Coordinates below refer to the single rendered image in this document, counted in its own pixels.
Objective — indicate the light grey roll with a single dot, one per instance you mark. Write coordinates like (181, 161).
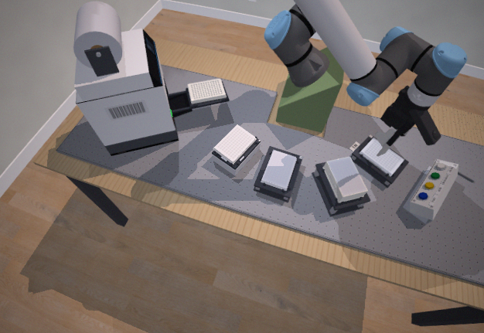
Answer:
(97, 24)

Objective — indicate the dark grey rectangular frame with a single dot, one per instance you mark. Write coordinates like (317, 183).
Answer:
(373, 170)
(272, 191)

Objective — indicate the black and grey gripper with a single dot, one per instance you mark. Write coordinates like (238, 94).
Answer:
(398, 117)

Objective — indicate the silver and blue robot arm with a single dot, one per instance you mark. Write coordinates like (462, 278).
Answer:
(288, 34)

